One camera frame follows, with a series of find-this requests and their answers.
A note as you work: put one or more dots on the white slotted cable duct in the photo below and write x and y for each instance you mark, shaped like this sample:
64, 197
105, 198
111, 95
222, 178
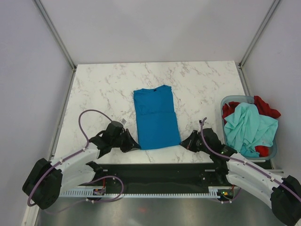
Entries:
98, 192

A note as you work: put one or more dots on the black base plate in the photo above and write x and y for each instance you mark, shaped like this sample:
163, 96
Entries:
173, 177

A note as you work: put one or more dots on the aluminium left corner post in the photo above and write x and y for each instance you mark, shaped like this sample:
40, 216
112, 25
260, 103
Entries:
42, 10

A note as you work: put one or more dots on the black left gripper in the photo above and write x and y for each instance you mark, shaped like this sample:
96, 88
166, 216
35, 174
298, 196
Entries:
130, 144

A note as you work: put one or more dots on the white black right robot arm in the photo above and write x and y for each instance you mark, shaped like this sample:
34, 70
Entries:
282, 195

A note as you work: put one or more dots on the aluminium corner post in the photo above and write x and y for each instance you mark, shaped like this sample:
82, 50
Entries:
42, 10
264, 23

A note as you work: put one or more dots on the red t shirt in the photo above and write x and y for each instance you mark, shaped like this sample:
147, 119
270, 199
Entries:
263, 108

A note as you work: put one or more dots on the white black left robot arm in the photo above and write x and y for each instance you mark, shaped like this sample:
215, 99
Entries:
48, 179

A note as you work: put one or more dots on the translucent blue plastic basket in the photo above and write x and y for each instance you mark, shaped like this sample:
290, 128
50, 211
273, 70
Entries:
250, 100

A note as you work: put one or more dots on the teal t shirt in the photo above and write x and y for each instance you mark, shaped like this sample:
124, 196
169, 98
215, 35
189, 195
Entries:
245, 129

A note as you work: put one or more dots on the blue t shirt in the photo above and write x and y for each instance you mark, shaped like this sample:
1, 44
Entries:
156, 119

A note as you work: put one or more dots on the aluminium right corner post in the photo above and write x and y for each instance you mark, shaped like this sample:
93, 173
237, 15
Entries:
264, 23

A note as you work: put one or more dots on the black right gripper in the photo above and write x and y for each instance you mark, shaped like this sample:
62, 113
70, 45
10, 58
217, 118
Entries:
188, 142

